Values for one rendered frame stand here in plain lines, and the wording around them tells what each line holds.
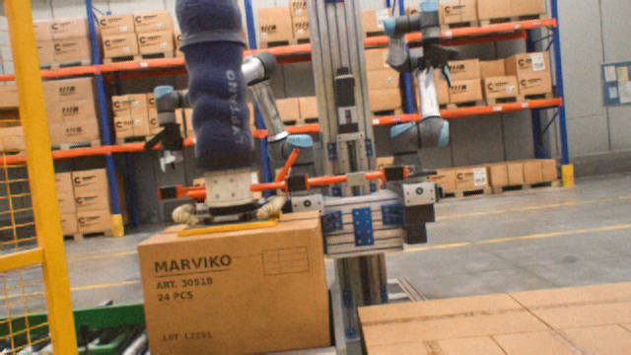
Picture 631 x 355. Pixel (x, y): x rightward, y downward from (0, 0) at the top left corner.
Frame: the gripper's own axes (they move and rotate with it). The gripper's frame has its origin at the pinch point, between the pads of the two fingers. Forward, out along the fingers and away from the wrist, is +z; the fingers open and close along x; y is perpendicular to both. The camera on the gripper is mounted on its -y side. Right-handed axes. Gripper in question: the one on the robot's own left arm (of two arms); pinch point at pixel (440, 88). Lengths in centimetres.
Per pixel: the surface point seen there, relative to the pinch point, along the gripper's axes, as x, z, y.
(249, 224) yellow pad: 85, 42, 14
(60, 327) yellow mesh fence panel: 146, 60, 16
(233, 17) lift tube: 80, -29, 20
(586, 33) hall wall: -920, -154, 389
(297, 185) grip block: 66, 31, 12
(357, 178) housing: 48, 31, 0
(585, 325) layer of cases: 5, 84, -53
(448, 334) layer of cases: 38, 84, -26
